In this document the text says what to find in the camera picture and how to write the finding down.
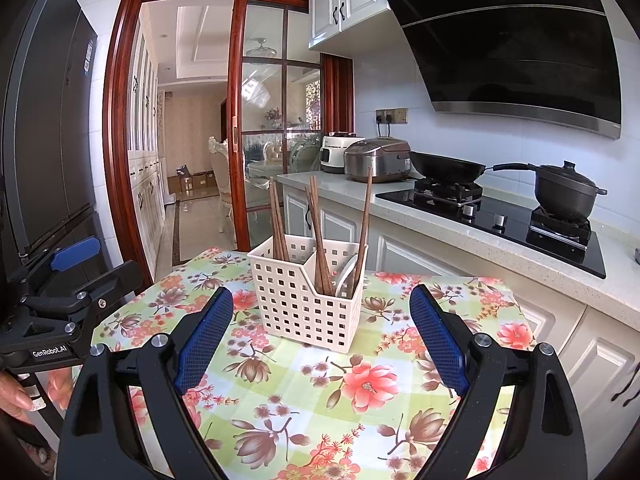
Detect black glass gas stove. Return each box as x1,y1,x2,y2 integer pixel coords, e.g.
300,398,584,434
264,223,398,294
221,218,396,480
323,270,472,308
375,180,607,280

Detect white wall cabinets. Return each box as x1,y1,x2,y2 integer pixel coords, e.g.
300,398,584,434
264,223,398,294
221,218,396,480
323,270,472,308
307,0,416,51

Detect black refrigerator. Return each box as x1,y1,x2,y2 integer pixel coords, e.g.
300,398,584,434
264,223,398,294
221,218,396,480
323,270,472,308
0,0,126,286

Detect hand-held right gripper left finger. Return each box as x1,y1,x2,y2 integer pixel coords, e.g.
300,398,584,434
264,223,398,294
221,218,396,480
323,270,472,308
56,286,236,480

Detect grey rice cooker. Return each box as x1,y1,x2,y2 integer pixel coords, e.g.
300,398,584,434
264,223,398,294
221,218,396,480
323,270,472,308
343,137,412,184

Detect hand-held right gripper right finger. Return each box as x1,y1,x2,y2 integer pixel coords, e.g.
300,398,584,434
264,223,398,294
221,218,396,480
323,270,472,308
409,284,589,480

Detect white perforated plastic utensil basket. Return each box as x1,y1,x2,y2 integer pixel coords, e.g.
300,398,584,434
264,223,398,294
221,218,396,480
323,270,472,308
247,235,370,353

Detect ceiling lamp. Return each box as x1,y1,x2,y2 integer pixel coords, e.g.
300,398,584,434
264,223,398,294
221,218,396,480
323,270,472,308
246,37,277,58

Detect glass sliding door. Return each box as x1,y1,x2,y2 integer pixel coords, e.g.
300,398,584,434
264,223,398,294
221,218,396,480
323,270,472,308
227,0,323,253

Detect white base cabinets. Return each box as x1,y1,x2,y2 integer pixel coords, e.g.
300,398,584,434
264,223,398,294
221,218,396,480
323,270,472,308
280,190,640,436

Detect black wok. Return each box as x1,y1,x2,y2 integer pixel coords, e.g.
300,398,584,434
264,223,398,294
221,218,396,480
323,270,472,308
409,151,487,184

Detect person's left hand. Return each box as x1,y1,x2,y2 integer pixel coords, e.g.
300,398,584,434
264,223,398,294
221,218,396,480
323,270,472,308
0,367,76,426

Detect white ceramic spoon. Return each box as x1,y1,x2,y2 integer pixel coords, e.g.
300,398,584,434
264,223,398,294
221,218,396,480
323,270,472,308
334,255,360,298

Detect gold wall socket panel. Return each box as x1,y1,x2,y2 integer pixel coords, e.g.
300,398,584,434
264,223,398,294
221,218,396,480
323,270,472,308
375,107,408,126

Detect white ornate chair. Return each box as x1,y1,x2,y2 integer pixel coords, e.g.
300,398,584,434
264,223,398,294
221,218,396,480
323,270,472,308
207,136,236,233

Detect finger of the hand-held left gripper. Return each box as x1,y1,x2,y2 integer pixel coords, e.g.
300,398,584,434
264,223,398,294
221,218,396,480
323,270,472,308
7,236,101,294
22,260,144,347

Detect red wooden door frame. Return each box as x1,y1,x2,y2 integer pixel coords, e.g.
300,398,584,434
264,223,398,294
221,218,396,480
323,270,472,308
102,0,353,291

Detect speckled white countertop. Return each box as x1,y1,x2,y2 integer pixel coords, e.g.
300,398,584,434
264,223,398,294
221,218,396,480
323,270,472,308
276,170,640,321

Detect black lidded pot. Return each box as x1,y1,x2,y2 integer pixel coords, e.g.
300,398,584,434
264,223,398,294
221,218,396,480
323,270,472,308
492,161,608,222

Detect cardboard boxes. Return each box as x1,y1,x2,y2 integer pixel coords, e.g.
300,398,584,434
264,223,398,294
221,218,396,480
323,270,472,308
167,162,218,196

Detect black range hood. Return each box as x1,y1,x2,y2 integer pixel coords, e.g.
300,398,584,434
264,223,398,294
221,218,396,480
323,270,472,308
382,0,623,141

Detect floral tablecloth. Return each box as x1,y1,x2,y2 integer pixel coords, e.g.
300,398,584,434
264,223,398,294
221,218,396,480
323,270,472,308
70,246,538,480

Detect white pressure cooker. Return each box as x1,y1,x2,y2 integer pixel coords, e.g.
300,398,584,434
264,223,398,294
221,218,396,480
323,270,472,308
320,131,366,175

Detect set of wooden chopsticks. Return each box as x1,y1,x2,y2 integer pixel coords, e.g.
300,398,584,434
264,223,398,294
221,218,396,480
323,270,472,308
267,167,375,297

